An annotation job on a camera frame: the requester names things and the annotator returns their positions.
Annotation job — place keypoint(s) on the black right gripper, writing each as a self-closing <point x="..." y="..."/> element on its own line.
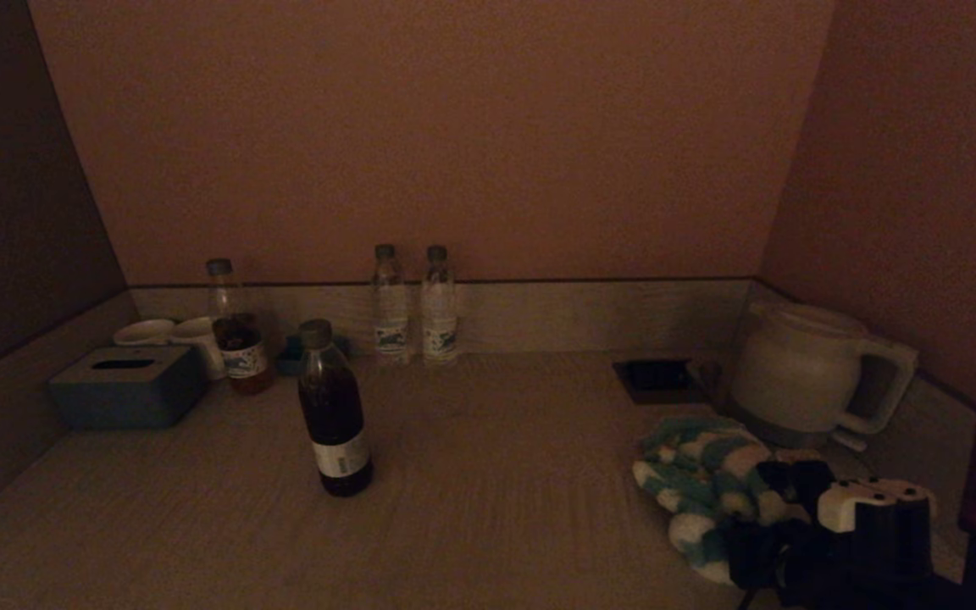
<point x="869" y="551"/>

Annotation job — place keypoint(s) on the teal white striped towel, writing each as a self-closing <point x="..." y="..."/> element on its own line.
<point x="700" y="474"/>

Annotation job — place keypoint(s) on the dark tea bottle white label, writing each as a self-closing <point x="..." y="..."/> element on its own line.
<point x="334" y="415"/>

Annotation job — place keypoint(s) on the white electric kettle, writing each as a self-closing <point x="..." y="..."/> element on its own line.
<point x="801" y="373"/>

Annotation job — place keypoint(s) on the black recessed socket panel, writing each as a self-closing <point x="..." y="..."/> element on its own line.
<point x="657" y="381"/>

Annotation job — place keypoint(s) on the clear water bottle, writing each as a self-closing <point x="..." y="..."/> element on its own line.
<point x="440" y="313"/>
<point x="390" y="313"/>

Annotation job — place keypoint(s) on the small blue tray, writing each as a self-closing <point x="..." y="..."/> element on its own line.
<point x="287" y="363"/>

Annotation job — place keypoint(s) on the half-full tea bottle blue label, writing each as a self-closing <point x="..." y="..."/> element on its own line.
<point x="242" y="360"/>

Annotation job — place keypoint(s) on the blue-grey tissue box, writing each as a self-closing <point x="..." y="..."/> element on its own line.
<point x="128" y="398"/>

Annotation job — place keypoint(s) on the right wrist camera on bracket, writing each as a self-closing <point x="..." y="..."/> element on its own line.
<point x="793" y="487"/>

